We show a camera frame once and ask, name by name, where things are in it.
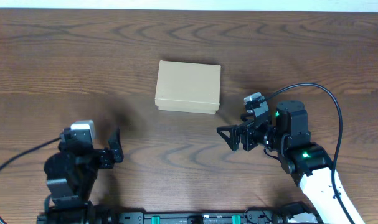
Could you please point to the brown cardboard box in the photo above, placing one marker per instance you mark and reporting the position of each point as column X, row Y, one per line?
column 188, row 87

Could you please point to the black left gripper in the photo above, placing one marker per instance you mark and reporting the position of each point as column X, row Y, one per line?
column 105, row 157

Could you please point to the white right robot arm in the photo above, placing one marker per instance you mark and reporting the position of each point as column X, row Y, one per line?
column 309, row 165

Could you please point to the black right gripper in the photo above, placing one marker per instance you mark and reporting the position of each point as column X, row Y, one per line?
column 246, row 135

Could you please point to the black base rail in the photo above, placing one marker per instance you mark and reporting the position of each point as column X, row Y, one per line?
column 292, row 213

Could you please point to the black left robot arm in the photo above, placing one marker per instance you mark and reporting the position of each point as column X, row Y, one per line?
column 71, row 174

